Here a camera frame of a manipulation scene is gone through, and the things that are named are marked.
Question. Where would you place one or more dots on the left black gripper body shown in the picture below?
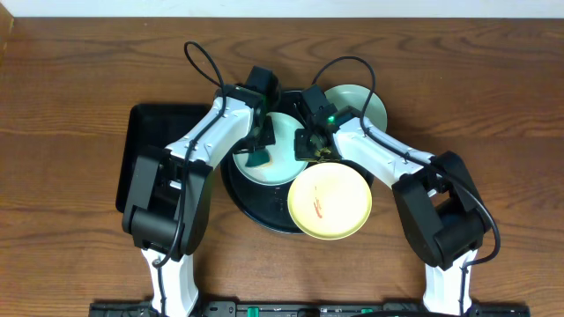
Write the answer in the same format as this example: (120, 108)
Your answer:
(257, 138)

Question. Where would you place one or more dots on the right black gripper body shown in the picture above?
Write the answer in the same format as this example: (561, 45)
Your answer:
(307, 150)

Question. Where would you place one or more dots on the green sponge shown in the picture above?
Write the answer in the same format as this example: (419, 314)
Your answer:
(258, 158)

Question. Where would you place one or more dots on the light blue plate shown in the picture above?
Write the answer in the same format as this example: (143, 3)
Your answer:
(355, 95)
(282, 166)

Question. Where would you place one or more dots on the yellow plate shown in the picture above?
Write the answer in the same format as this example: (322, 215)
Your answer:
(329, 201)

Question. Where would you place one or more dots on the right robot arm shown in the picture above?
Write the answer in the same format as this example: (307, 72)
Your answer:
(442, 214)

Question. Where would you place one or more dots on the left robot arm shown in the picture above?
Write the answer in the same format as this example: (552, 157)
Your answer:
(165, 186)

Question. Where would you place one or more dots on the round black tray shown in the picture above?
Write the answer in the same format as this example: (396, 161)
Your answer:
(266, 205)

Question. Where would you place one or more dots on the rectangular black tray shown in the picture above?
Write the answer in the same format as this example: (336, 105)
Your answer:
(158, 125)

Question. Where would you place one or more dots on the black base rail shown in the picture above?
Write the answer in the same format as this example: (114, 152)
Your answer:
(232, 309)

